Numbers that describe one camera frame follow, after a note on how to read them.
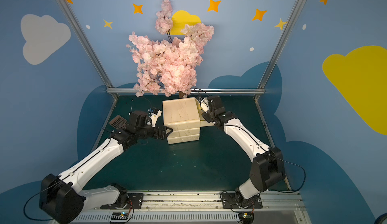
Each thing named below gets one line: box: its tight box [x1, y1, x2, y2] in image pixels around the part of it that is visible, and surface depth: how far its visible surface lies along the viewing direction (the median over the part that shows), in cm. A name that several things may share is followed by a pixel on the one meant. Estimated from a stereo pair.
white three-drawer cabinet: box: [162, 96, 201, 145], surface depth 86 cm
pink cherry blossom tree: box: [125, 0, 215, 98], surface depth 66 cm
